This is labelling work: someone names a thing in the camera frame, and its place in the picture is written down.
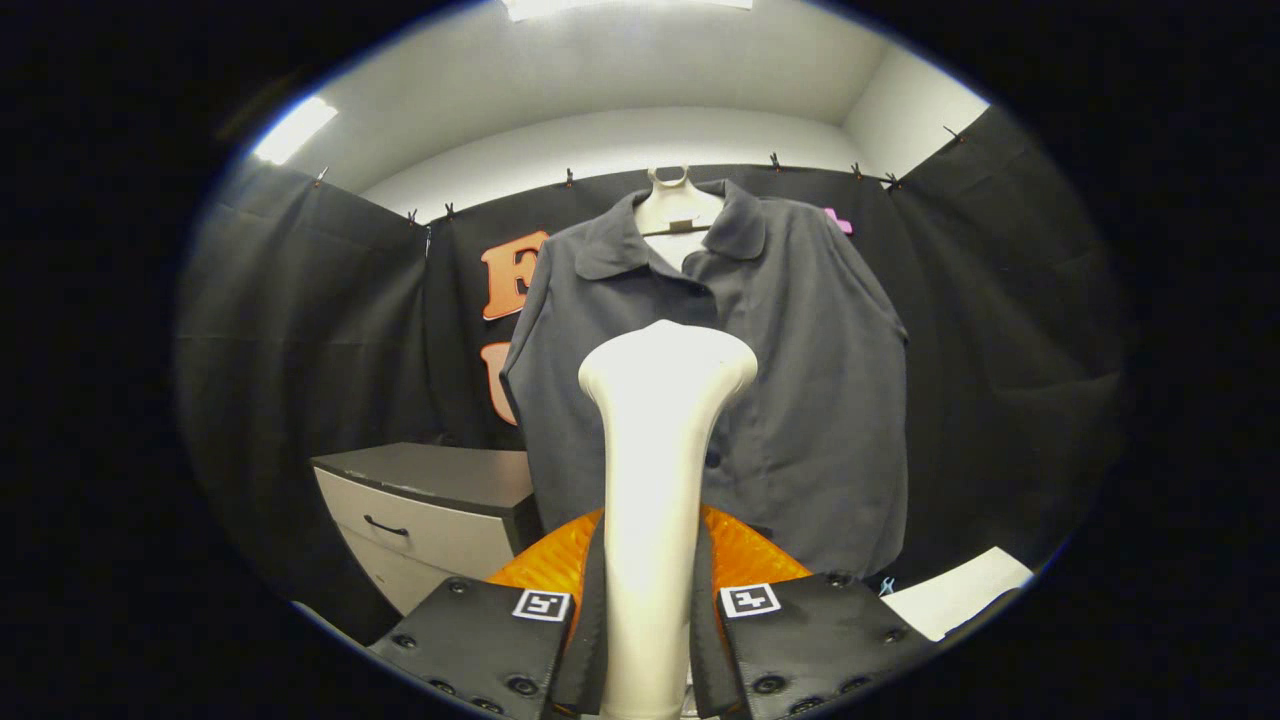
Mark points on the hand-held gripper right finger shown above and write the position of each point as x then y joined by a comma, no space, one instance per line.
820,640

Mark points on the grey drawer cabinet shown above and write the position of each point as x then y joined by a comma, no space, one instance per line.
430,520

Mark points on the dark grey button shirt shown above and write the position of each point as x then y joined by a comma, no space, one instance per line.
820,400

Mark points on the row of black clips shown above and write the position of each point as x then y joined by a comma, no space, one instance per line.
568,178

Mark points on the black backdrop cloth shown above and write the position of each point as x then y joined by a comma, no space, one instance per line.
1000,350

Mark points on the white table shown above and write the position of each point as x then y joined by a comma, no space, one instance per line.
965,590

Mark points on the narrow ceiling light panel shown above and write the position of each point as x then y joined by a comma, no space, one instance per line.
292,130

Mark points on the white mannequin torso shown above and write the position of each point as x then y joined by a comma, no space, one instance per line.
675,205

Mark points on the white garment steamer head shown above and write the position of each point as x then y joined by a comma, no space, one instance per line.
655,470

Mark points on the large ceiling light panel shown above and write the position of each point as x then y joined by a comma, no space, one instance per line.
620,6

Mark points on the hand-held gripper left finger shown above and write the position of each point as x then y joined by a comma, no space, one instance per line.
480,640

